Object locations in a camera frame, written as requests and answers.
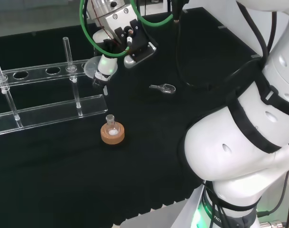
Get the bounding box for clear acrylic funnel stand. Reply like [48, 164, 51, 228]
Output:
[0, 37, 109, 138]

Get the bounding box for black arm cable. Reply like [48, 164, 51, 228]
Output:
[169, 0, 278, 91]

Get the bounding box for small round-bottom glass flask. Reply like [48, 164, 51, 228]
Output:
[104, 114, 118, 137]

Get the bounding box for clear plastic funnel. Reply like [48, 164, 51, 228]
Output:
[84, 56, 104, 79]

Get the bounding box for black cloth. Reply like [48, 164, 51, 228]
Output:
[0, 7, 262, 226]

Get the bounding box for cork ring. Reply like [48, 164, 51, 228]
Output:
[100, 121, 126, 144]

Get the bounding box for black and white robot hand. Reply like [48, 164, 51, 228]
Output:
[91, 30, 126, 96]

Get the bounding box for green cable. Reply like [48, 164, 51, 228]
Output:
[79, 0, 175, 58]

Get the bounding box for clear glass weighing funnel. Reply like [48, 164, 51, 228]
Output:
[149, 83, 177, 95]

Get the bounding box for silver wrist camera black mount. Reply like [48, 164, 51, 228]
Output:
[123, 19, 158, 69]

